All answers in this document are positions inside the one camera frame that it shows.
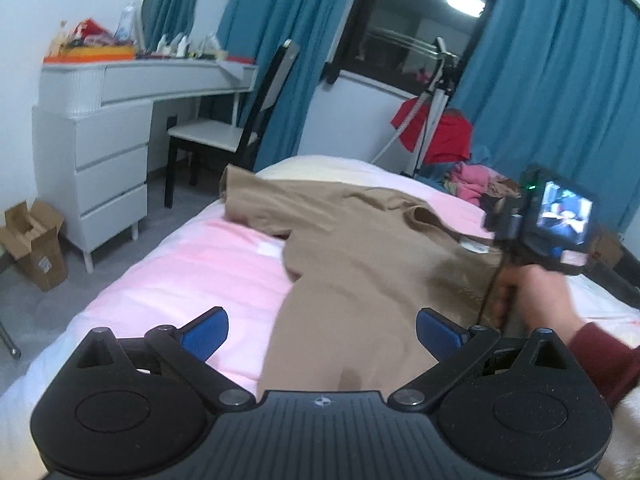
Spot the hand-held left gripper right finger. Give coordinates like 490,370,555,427
387,308,577,412

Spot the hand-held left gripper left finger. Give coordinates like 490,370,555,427
70,306,257,414

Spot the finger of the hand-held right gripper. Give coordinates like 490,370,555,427
482,192,524,247

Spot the brown garment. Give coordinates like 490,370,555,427
220,164,507,397

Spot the person's right forearm maroon sleeve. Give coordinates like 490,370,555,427
569,321,640,412

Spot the pile of colourful clothes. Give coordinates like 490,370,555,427
416,157,522,208

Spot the person's right hand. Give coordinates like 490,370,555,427
492,263,589,342

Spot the small brown box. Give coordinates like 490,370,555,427
590,230,625,273

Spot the bed with pink sheet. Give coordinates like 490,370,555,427
0,157,640,480

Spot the red clothing on stand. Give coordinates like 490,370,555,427
390,99,474,167

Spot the white drying stand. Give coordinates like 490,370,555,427
372,36,461,178

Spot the teal curtain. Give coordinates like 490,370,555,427
214,0,372,173
449,0,640,235

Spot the open cardboard box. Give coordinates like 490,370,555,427
0,200,69,293

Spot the cream pillow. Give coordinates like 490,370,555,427
255,154,381,186

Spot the metal furniture leg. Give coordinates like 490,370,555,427
0,317,23,360

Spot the black chair with white seat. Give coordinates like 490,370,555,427
164,39,302,210

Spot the dark window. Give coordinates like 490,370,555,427
330,0,507,101

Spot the white vanity desk with drawers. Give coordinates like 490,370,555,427
31,55,261,275

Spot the row of small cosmetic bottles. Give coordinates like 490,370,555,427
136,31,228,60

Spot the orange tray with toiletries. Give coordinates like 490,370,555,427
42,17,137,65

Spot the clear plastic bottle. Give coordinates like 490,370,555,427
114,2,138,43

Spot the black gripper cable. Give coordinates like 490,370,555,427
475,260,503,328

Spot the wavy wall mirror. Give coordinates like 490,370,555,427
140,0,206,52

